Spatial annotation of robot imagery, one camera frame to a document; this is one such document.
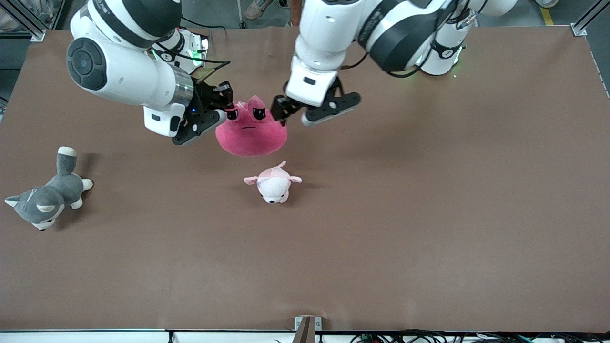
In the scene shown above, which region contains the hot pink angry-eyed plush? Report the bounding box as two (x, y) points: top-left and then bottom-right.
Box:
(215, 95), (288, 158)

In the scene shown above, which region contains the pale pink puppy plush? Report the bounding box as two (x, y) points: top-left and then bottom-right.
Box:
(244, 161), (303, 204)

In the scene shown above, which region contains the grey husky plush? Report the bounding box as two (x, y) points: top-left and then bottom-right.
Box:
(5, 147), (93, 231)

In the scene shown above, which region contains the brown table cover sheet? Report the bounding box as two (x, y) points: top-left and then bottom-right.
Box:
(0, 25), (610, 333)

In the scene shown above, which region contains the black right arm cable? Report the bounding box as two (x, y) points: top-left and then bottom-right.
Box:
(152, 17), (231, 66)

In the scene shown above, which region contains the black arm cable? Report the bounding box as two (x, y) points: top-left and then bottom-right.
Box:
(152, 17), (231, 66)
(341, 0), (472, 79)

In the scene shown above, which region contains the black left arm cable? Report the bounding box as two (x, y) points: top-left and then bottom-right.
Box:
(341, 0), (472, 79)

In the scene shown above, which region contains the aluminium frame profile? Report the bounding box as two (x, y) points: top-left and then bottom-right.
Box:
(0, 0), (47, 42)
(571, 0), (610, 37)

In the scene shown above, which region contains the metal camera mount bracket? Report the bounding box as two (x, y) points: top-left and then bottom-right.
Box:
(295, 316), (322, 343)

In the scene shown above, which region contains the white table edge rail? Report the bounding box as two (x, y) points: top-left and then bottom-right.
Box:
(0, 329), (610, 343)

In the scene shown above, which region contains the black cable bundle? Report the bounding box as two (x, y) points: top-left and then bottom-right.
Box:
(350, 329), (610, 343)

